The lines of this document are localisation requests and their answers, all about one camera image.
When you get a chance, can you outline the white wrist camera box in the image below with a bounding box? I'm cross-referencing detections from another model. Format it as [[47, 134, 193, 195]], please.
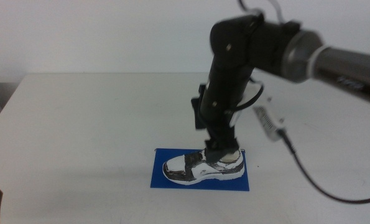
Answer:
[[251, 88, 287, 142]]

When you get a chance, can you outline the blue rectangular mat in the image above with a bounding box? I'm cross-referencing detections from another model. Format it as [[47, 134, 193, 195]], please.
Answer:
[[150, 147, 250, 192]]

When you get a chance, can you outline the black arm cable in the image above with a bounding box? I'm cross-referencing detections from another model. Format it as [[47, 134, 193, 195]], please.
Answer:
[[236, 0, 266, 18]]

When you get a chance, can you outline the black camera cable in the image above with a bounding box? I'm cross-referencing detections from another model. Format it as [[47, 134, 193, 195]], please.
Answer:
[[277, 129, 370, 205]]

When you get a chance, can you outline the black looped wrist cable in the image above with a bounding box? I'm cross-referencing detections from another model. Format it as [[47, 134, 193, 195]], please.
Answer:
[[233, 81, 265, 112]]

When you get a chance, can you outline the white and black sneaker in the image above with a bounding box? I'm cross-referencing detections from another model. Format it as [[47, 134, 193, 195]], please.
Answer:
[[162, 148, 246, 187]]

